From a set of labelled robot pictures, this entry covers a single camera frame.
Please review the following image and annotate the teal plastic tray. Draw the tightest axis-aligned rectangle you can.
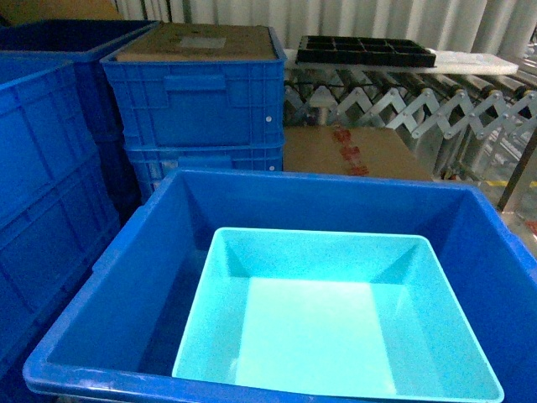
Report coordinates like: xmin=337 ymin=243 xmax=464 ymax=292
xmin=172 ymin=228 xmax=505 ymax=402

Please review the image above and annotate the brown cardboard box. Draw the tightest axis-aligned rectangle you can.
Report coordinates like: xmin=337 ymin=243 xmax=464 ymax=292
xmin=283 ymin=126 xmax=432 ymax=181

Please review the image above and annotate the blue ribbed crate lower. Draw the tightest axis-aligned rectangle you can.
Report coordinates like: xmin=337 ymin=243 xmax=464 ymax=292
xmin=125 ymin=142 xmax=284 ymax=202

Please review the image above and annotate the blue ribbed crate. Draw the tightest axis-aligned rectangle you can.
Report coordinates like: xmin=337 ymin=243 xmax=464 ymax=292
xmin=101 ymin=27 xmax=286 ymax=148
xmin=125 ymin=142 xmax=284 ymax=202

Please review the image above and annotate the blue ribbed crate upper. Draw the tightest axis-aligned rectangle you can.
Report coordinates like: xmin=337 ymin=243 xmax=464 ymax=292
xmin=101 ymin=27 xmax=286 ymax=148

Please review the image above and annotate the black compartment tray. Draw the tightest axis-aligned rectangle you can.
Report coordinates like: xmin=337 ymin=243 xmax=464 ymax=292
xmin=296 ymin=35 xmax=436 ymax=68

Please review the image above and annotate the brown cardboard sheet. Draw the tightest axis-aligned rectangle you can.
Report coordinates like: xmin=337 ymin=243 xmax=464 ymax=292
xmin=116 ymin=23 xmax=276 ymax=62

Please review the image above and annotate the blue open bin right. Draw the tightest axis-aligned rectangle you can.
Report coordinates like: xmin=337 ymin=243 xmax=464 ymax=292
xmin=23 ymin=169 xmax=536 ymax=402

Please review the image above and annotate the blue crate far left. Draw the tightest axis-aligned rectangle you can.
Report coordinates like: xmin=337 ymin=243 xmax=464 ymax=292
xmin=1 ymin=56 xmax=119 ymax=372

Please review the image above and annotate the expandable roller conveyor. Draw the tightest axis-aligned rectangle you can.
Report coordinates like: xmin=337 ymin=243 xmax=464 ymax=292
xmin=284 ymin=67 xmax=536 ymax=214

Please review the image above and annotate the white foam board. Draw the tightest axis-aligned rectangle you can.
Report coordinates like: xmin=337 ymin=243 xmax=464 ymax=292
xmin=284 ymin=49 xmax=519 ymax=76

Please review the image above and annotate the dark blue back crate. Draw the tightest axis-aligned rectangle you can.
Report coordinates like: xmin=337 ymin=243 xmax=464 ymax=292
xmin=1 ymin=19 xmax=157 ymax=223

